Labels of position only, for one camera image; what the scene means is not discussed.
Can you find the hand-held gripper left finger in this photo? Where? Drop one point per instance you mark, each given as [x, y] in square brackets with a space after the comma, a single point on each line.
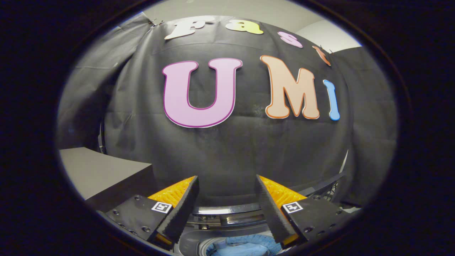
[181, 213]

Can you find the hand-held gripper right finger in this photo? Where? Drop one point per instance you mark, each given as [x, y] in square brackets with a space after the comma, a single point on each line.
[272, 213]

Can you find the blue cloth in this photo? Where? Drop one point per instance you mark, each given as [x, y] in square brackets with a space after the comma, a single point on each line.
[263, 241]

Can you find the black backdrop cloth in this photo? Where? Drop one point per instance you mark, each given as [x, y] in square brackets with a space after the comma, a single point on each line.
[231, 149]

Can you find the black stand pole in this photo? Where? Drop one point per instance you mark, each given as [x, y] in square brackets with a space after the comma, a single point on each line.
[102, 142]

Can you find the beige cabinet with dark frame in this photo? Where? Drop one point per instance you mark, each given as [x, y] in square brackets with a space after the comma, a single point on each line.
[99, 170]

